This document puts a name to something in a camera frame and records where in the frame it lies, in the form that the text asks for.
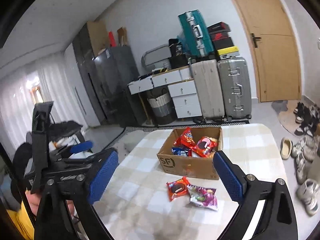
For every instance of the dark grey refrigerator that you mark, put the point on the dark grey refrigerator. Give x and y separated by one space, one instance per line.
115 69

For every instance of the white drawer desk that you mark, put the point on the white drawer desk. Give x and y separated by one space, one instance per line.
181 87

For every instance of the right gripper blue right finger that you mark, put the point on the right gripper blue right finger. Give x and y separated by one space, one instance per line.
231 175

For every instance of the left hand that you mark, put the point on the left hand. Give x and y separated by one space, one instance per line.
34 202

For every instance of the red Oreo snack bag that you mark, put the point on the red Oreo snack bag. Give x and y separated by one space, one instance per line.
205 147

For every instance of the silver suitcase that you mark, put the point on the silver suitcase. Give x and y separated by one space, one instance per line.
236 89

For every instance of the wooden door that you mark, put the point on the wooden door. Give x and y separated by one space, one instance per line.
273 47

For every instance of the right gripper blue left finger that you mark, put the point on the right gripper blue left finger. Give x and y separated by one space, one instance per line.
100 174

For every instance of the beige slipper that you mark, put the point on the beige slipper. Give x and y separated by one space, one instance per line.
286 148

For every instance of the teal suitcase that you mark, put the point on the teal suitcase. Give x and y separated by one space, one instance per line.
196 33

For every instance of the grey round footstool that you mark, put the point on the grey round footstool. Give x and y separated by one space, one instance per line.
132 139

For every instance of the black bag on desk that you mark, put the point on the black bag on desk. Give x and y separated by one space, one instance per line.
178 58

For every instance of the brown SF cardboard box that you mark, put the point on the brown SF cardboard box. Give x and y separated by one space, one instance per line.
194 166

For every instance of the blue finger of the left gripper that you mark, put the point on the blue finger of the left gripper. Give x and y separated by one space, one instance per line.
81 147

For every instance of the black white patterned rug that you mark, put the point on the black white patterned rug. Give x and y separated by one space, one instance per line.
149 129

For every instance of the red cone snack bag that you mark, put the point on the red cone snack bag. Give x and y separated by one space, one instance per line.
185 140

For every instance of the stack of shoe boxes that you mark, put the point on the stack of shoe boxes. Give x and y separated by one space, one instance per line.
222 42

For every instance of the blue Oreo packet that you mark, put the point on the blue Oreo packet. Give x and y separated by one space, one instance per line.
184 152

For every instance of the grey white sneaker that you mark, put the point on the grey white sneaker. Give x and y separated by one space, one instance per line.
307 193

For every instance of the beige suitcase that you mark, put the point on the beige suitcase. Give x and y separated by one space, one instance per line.
208 86

